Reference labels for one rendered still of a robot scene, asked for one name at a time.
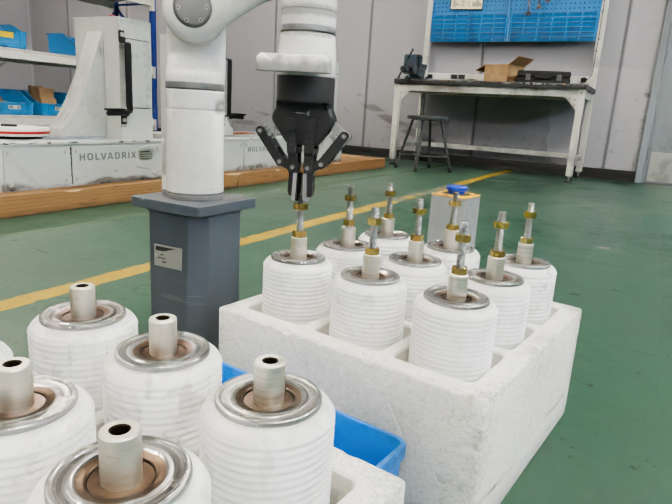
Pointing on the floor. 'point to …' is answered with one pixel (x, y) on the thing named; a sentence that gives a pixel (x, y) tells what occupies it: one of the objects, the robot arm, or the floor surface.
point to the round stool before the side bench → (428, 141)
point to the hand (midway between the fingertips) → (301, 186)
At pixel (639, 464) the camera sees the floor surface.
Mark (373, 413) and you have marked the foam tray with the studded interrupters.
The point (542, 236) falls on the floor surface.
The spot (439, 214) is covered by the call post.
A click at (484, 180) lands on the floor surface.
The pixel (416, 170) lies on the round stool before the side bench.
